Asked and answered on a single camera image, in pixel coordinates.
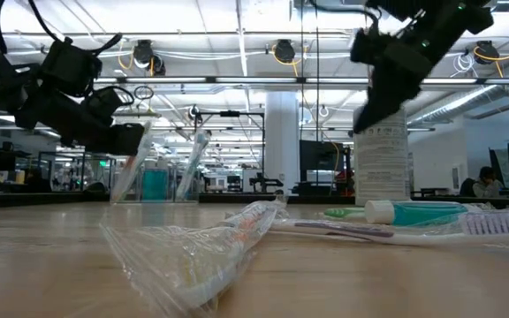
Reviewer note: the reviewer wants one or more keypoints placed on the yellow container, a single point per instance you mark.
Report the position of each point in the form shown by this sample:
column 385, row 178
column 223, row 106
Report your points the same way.
column 19, row 176

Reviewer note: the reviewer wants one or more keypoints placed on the clear acrylic organizer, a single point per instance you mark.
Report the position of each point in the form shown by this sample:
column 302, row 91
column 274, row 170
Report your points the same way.
column 170, row 192

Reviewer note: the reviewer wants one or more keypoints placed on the horizontal metal frame rail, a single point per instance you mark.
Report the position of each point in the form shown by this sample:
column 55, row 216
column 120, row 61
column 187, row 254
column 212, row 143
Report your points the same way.
column 254, row 80

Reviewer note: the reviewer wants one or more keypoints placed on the person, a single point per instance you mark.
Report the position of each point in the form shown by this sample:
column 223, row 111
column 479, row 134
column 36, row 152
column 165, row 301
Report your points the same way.
column 484, row 185

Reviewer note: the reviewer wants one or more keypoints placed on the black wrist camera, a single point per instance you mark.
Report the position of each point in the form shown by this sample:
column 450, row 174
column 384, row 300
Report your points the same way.
column 102, row 103
column 369, row 46

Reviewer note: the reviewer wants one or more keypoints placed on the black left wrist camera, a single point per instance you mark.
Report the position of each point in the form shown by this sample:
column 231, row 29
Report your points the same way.
column 102, row 103

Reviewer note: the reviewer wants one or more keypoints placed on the black metal frame station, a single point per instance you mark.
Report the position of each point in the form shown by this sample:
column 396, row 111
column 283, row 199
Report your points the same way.
column 230, row 114

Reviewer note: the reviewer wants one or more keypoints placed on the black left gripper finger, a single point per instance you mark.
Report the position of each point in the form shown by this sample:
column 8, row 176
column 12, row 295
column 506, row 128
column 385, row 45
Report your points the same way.
column 126, row 131
column 124, row 146

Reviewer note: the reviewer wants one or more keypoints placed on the black aluminium table frame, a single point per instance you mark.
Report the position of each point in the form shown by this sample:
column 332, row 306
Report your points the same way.
column 38, row 199

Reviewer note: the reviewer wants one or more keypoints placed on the white wipes canister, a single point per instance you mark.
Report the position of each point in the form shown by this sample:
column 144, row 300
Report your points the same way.
column 382, row 163

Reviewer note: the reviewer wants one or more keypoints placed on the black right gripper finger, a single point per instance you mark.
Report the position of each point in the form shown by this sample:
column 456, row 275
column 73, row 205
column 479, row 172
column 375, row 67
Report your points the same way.
column 391, row 108
column 371, row 106

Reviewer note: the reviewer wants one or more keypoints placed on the black monitor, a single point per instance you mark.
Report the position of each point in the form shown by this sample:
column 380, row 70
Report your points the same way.
column 321, row 159

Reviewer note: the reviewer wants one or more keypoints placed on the white structural column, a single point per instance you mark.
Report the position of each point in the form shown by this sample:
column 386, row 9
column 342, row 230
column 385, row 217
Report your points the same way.
column 281, row 146

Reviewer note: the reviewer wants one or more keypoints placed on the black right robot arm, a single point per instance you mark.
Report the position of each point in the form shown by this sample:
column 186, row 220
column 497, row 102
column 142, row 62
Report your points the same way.
column 449, row 17

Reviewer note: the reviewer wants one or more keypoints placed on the purple and white toothbrush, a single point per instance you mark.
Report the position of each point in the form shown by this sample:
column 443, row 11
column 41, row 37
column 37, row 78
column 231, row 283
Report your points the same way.
column 347, row 229

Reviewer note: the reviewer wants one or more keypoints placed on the green and white toothbrush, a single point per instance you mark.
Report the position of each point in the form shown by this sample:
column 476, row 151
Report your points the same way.
column 343, row 213
column 186, row 181

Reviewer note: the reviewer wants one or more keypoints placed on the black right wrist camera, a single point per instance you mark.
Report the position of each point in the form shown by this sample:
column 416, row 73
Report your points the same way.
column 369, row 46

